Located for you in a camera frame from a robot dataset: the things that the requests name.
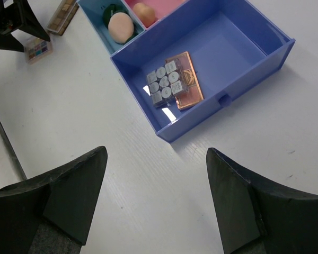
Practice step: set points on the purple plastic bin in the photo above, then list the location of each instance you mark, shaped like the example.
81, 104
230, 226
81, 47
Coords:
232, 46

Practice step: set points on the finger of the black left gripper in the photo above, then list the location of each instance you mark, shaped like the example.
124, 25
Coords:
9, 42
21, 17

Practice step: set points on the light blue plastic bin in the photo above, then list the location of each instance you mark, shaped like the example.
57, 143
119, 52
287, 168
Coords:
99, 14

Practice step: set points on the orange teardrop sponge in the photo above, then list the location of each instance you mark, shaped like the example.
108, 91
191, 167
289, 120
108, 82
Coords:
145, 13

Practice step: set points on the three-colour blush palette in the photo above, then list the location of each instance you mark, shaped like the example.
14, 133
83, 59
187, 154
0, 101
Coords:
194, 94

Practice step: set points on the colourful eyeshadow palette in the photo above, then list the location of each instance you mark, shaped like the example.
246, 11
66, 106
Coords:
36, 49

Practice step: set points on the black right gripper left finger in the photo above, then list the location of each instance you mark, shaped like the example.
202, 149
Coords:
56, 207

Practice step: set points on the pink plastic bin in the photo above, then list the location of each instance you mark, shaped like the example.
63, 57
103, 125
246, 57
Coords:
162, 8

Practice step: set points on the green puff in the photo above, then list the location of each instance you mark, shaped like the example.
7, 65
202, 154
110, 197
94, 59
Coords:
109, 11
135, 33

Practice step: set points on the silver eyeshadow palette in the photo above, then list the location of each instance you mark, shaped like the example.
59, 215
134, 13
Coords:
166, 83

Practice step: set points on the peach round puff with ribbon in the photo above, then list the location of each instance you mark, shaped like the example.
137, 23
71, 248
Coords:
121, 27

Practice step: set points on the brown eyeshadow palette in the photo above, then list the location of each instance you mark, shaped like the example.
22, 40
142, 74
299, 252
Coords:
62, 17

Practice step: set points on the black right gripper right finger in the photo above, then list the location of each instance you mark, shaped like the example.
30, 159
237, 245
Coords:
257, 215

